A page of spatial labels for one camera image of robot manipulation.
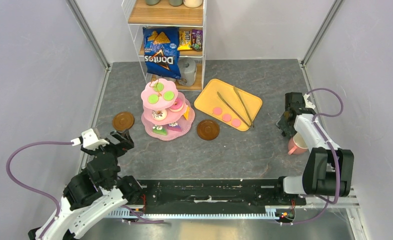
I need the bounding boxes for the metal serving tongs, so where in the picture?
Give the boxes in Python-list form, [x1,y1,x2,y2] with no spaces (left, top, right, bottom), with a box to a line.
[216,86,259,131]

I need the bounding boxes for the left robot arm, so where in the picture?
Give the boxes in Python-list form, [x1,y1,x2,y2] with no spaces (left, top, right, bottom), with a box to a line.
[28,128,143,240]

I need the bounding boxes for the pink sandwich cookie front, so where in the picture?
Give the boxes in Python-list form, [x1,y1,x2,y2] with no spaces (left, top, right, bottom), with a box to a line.
[231,118,242,128]

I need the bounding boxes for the brown round coaster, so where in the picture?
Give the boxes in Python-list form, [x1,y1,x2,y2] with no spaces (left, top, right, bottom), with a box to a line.
[112,111,135,132]
[196,119,220,141]

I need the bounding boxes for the grey ceramic mug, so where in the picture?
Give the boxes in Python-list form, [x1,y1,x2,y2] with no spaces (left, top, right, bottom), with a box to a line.
[178,57,197,87]

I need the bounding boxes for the chocolate white donut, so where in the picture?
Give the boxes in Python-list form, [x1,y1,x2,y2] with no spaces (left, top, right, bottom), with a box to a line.
[151,109,168,121]

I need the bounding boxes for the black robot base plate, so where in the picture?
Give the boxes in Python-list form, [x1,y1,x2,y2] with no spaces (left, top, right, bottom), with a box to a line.
[128,178,307,215]

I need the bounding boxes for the pink sandwich cookie middle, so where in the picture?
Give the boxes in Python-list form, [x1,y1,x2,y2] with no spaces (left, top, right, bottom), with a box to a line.
[222,113,232,123]

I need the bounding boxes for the purple cake slice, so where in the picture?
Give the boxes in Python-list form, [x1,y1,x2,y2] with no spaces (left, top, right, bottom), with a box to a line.
[166,122,183,132]

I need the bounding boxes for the pink sandwich cookie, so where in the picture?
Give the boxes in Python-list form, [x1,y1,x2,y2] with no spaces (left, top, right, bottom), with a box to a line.
[231,118,242,128]
[222,113,232,123]
[212,107,223,116]

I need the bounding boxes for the pink frosted donut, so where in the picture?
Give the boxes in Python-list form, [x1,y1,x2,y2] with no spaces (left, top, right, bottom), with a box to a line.
[169,97,184,113]

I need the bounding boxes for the white cable track rail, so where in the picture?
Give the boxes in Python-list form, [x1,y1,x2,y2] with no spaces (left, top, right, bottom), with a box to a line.
[105,205,284,220]

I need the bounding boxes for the green cake slice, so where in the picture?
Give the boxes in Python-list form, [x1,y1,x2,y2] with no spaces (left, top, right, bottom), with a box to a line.
[152,125,168,136]

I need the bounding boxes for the pink sandwich cookie far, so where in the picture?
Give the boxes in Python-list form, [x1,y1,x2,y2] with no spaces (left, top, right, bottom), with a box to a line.
[212,107,223,116]

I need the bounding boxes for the yellow serving tray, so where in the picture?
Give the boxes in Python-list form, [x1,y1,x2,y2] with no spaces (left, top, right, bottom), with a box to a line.
[194,78,263,132]

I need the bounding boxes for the pink three-tier cake stand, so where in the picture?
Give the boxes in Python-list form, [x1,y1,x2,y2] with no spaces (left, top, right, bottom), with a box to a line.
[140,78,195,141]

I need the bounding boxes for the blue Doritos chip bag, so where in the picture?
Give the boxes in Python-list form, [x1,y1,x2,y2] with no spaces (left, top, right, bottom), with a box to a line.
[142,26,181,79]

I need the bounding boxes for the yellow cake slice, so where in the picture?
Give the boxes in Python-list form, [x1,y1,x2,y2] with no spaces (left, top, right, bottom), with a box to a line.
[183,106,190,121]

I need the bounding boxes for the white wire wooden shelf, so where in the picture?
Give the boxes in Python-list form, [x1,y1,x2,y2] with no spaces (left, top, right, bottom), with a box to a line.
[121,0,207,91]

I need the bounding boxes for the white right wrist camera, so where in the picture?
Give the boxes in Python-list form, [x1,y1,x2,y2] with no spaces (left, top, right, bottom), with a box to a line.
[303,93,316,110]

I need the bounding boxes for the yellow M&M candy bag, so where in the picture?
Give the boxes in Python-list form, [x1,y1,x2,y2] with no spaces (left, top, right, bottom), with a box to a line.
[177,30,192,51]

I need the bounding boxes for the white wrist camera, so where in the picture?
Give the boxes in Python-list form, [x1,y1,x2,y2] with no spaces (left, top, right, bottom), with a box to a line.
[70,128,110,151]
[303,93,316,110]

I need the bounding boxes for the green sandwich cookie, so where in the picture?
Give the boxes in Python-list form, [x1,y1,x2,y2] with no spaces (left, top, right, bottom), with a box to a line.
[152,82,164,93]
[163,91,175,102]
[147,94,159,105]

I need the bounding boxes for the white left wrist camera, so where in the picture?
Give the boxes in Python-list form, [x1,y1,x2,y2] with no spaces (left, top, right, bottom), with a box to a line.
[70,128,110,151]

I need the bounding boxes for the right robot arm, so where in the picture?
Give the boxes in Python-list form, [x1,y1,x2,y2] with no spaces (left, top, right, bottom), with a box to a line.
[273,92,354,205]

